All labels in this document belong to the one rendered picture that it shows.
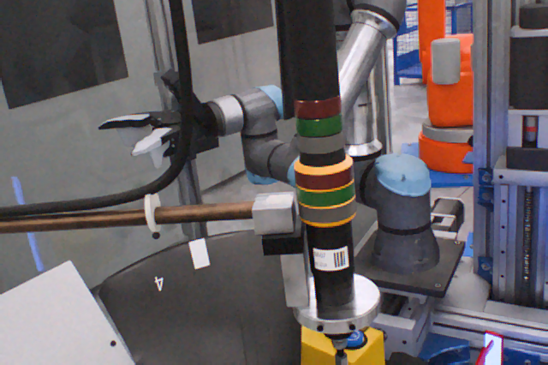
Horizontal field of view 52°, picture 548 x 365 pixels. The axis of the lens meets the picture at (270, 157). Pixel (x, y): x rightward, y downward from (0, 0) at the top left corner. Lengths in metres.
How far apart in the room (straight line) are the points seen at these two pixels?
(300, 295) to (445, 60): 3.84
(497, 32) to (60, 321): 0.97
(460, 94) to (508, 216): 3.10
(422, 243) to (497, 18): 0.49
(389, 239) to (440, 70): 3.07
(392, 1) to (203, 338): 0.74
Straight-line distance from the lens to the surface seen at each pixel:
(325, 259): 0.43
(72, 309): 0.79
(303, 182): 0.41
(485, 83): 1.30
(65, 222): 0.48
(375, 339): 1.05
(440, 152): 4.46
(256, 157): 1.11
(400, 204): 1.22
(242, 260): 0.62
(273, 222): 0.42
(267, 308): 0.60
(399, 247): 1.27
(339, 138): 0.40
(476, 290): 1.41
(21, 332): 0.78
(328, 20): 0.38
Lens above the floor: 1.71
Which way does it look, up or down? 19 degrees down
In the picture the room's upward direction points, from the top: 7 degrees counter-clockwise
